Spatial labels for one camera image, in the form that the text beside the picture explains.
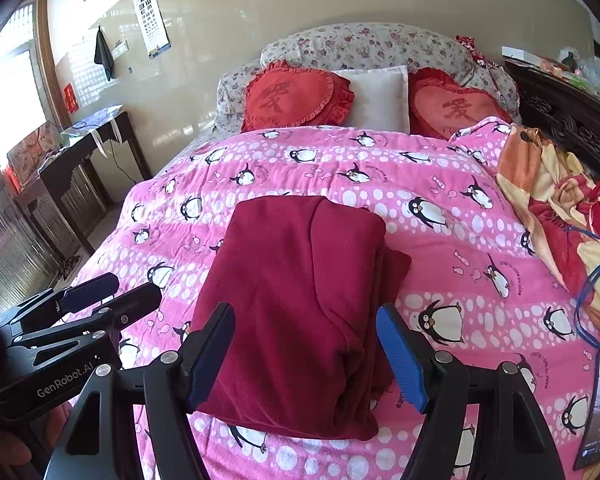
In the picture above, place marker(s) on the dark red fleece garment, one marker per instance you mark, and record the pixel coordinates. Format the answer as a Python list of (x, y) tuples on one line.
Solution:
[(290, 285)]

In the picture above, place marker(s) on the red fabric ornament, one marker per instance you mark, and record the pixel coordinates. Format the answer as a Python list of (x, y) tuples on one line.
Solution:
[(472, 47)]

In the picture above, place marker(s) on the white pillow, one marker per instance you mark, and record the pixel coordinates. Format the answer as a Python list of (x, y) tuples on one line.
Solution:
[(380, 97)]

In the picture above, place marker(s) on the sheet of paper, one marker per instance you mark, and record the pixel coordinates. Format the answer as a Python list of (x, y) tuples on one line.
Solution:
[(90, 122)]

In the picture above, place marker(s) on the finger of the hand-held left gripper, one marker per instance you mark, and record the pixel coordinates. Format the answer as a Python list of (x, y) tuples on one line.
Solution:
[(132, 305), (92, 290)]

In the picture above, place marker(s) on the pink penguin print blanket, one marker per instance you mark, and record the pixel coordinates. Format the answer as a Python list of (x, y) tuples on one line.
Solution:
[(455, 220)]

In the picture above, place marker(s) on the pair of slippers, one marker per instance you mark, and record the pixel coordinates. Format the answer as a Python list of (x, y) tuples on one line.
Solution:
[(67, 267)]

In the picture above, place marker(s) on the cardboard box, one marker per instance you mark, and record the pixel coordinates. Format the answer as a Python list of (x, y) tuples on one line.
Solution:
[(32, 152)]

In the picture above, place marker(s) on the dark carved wooden headboard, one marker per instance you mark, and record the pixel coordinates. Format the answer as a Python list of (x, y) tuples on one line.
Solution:
[(565, 120)]

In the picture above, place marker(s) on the floral bolster pillow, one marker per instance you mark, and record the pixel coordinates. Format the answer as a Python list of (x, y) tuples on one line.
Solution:
[(370, 45)]

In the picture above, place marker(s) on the red paper wall sticker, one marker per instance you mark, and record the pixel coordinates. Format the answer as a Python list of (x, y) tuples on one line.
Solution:
[(71, 97)]

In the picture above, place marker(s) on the orange floral blanket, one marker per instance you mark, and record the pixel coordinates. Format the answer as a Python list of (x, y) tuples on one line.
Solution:
[(560, 200)]

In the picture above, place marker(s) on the red heart-shaped pillow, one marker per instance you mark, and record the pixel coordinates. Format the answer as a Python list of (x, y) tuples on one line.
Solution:
[(290, 95), (455, 107)]

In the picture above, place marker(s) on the eye chart wall poster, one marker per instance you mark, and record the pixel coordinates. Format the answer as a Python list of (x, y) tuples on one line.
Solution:
[(152, 22)]

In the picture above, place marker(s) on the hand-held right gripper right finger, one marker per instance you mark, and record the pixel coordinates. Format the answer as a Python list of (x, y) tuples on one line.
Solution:
[(402, 355)]

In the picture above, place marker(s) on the pile of small toys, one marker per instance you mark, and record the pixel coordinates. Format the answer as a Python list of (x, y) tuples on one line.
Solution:
[(590, 75)]

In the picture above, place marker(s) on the dark wooden desk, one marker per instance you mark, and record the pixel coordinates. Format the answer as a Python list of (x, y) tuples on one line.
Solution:
[(80, 170)]

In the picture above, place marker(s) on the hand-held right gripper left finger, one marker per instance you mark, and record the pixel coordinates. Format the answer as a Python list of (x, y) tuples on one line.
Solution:
[(207, 360)]

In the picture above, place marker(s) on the dark hanging cloth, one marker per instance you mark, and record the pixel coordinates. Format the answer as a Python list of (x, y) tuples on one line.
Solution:
[(104, 52)]

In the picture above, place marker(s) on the person's left hand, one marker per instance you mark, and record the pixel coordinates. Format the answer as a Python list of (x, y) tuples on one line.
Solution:
[(2, 447)]

